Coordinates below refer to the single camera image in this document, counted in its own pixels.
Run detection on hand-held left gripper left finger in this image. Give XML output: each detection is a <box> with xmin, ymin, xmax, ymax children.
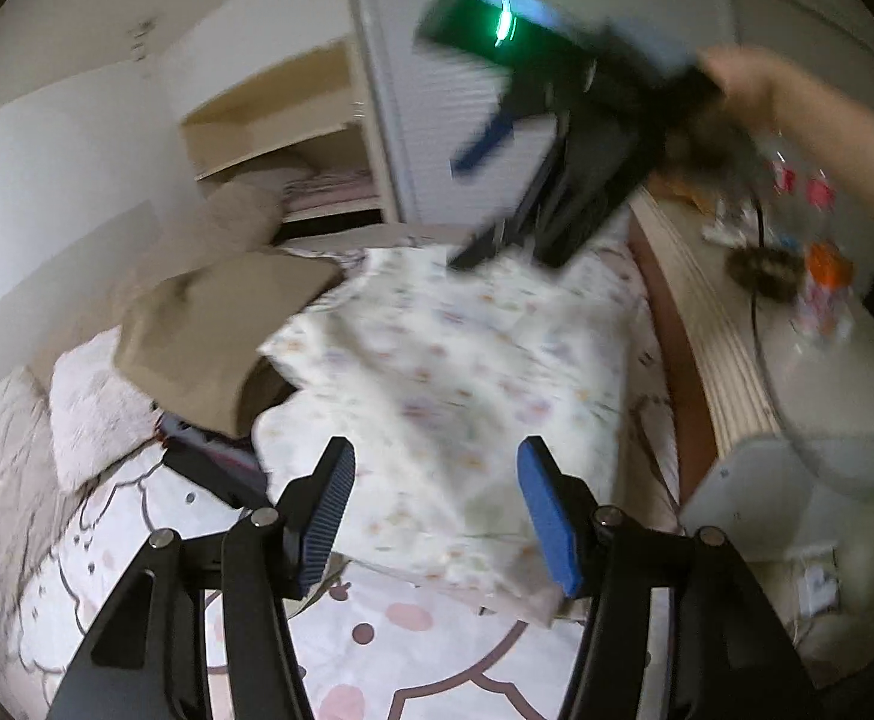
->
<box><xmin>47</xmin><ymin>435</ymin><xmax>358</xmax><ymax>720</ymax></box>

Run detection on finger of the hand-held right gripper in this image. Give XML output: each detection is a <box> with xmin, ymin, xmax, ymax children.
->
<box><xmin>447</xmin><ymin>157</ymin><xmax>558</xmax><ymax>271</ymax></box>
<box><xmin>450</xmin><ymin>86</ymin><xmax>528</xmax><ymax>181</ymax></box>

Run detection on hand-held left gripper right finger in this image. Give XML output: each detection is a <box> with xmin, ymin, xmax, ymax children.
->
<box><xmin>515</xmin><ymin>435</ymin><xmax>820</xmax><ymax>720</ymax></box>

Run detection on floral cream pajama garment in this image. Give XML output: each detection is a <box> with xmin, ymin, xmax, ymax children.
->
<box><xmin>253</xmin><ymin>244</ymin><xmax>633</xmax><ymax>627</ymax></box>

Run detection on stack of dark folded clothes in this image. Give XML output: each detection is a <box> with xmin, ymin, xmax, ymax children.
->
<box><xmin>155</xmin><ymin>360</ymin><xmax>295</xmax><ymax>511</ymax></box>

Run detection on person's right hand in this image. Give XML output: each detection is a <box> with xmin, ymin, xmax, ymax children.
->
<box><xmin>702</xmin><ymin>45</ymin><xmax>783</xmax><ymax>132</ymax></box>

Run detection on white louvered wardrobe door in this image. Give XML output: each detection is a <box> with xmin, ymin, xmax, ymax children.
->
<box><xmin>343</xmin><ymin>0</ymin><xmax>738</xmax><ymax>230</ymax></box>

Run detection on bear printed bedsheet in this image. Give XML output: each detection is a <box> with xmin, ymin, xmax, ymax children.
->
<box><xmin>0</xmin><ymin>232</ymin><xmax>689</xmax><ymax>720</ymax></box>

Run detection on pink folded bedding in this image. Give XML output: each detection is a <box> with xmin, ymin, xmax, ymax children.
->
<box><xmin>283</xmin><ymin>169</ymin><xmax>382</xmax><ymax>215</ymax></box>

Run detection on white bedside cabinet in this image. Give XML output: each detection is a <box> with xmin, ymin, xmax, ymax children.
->
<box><xmin>680</xmin><ymin>431</ymin><xmax>874</xmax><ymax>563</ymax></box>

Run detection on brown pillow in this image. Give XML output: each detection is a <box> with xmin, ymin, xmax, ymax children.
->
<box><xmin>114</xmin><ymin>251</ymin><xmax>340</xmax><ymax>440</ymax></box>

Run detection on red labelled bottle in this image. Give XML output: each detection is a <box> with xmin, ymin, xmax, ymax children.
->
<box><xmin>770</xmin><ymin>150</ymin><xmax>839</xmax><ymax>211</ymax></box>

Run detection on fuzzy brown item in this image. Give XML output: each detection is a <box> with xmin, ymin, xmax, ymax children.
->
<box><xmin>729</xmin><ymin>247</ymin><xmax>805</xmax><ymax>305</ymax></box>

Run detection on fluffy white pillow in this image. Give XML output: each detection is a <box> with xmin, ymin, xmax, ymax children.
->
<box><xmin>50</xmin><ymin>349</ymin><xmax>160</xmax><ymax>496</ymax></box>

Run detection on long beige blanket roll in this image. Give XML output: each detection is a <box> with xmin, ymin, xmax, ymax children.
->
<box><xmin>28</xmin><ymin>180</ymin><xmax>303</xmax><ymax>391</ymax></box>

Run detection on white power outlet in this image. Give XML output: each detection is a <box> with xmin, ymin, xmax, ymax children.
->
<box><xmin>800</xmin><ymin>566</ymin><xmax>839</xmax><ymax>616</ymax></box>

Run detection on orange capped bottle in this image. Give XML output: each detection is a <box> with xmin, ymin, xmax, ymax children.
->
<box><xmin>800</xmin><ymin>240</ymin><xmax>854</xmax><ymax>338</ymax></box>

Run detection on large beige knitted pillow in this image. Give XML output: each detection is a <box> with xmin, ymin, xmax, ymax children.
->
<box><xmin>0</xmin><ymin>375</ymin><xmax>70</xmax><ymax>661</ymax></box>

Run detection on black cable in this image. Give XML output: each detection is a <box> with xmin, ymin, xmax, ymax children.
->
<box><xmin>747</xmin><ymin>191</ymin><xmax>769</xmax><ymax>323</ymax></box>

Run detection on cream wall shelf niche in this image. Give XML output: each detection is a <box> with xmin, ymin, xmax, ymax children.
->
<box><xmin>178</xmin><ymin>41</ymin><xmax>385</xmax><ymax>226</ymax></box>

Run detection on ribbed wooden bed frame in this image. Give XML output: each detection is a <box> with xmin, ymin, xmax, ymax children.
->
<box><xmin>626</xmin><ymin>191</ymin><xmax>865</xmax><ymax>511</ymax></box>

